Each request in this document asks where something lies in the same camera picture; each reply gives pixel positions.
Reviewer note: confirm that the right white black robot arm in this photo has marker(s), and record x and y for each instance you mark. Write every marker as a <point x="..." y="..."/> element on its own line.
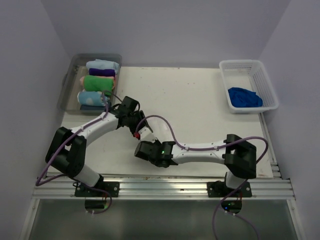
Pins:
<point x="237" y="154"/>

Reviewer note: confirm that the white plastic basket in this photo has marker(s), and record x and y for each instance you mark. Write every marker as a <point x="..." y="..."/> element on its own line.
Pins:
<point x="250" y="75"/>

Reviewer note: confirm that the white towel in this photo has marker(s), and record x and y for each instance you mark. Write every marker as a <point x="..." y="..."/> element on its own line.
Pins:
<point x="160" y="129"/>

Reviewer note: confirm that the grey plastic tray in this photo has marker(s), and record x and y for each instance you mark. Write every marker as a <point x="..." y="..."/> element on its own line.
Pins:
<point x="71" y="86"/>

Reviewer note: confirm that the purple rolled towel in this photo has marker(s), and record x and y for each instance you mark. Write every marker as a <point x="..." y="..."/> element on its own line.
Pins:
<point x="102" y="72"/>

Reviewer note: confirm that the pink rolled towel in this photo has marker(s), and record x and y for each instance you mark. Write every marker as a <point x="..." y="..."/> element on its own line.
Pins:
<point x="81" y="81"/>

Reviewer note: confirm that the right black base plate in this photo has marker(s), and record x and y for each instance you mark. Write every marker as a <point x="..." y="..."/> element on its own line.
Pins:
<point x="218" y="189"/>

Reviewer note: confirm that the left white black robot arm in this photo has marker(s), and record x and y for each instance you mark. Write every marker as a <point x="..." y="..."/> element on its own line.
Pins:
<point x="67" y="151"/>

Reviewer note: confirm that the blue cloud pattern towel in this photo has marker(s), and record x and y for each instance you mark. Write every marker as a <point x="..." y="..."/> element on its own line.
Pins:
<point x="92" y="98"/>

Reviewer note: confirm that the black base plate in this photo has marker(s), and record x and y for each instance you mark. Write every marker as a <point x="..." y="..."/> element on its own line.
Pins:
<point x="112" y="187"/>
<point x="218" y="189"/>

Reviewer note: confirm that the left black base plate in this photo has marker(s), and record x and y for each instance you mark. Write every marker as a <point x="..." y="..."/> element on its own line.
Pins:
<point x="112" y="187"/>

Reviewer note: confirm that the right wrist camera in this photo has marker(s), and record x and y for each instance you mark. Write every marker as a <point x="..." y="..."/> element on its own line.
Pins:
<point x="145" y="134"/>

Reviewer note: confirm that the light blue rolled towel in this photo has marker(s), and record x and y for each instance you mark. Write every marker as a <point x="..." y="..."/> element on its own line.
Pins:
<point x="102" y="65"/>

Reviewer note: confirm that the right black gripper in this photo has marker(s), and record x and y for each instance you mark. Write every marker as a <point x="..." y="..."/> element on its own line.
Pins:
<point x="152" y="143"/>

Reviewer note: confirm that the aluminium mounting rail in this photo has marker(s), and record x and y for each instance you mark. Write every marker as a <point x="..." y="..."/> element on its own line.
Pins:
<point x="167" y="188"/>

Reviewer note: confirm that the green rolled towel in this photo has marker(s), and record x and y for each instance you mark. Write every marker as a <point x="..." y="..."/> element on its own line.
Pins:
<point x="96" y="84"/>

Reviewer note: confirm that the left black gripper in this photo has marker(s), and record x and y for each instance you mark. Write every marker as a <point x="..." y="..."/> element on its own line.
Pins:
<point x="139" y="114"/>

